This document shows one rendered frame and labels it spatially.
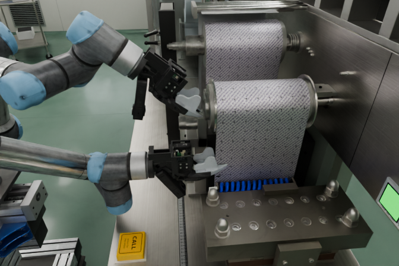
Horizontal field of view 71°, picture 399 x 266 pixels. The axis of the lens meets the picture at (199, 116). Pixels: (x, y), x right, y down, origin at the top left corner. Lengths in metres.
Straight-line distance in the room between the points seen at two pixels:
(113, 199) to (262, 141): 0.43
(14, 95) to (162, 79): 0.29
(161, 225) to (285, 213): 0.36
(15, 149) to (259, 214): 0.62
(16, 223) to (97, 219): 0.88
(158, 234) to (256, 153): 0.37
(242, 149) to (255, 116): 0.11
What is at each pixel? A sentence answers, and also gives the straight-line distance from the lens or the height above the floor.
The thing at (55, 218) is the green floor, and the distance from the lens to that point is 2.29.
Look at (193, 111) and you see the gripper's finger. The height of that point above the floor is 1.25.
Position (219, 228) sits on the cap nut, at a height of 1.06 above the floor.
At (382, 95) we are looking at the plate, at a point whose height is 1.35.
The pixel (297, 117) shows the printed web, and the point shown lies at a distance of 0.75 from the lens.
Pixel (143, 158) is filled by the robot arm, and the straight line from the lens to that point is 0.74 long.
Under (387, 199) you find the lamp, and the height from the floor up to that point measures 1.18.
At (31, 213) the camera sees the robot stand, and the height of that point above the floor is 0.73.
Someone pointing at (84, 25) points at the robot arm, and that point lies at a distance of 0.64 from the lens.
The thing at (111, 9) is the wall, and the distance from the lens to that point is 6.37.
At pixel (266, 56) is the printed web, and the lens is 0.91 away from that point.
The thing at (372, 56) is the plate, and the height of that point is 1.41.
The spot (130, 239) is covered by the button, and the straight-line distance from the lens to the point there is 0.86.
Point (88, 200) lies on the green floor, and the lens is 2.31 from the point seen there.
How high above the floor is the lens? 1.62
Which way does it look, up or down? 32 degrees down
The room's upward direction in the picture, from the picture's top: straight up
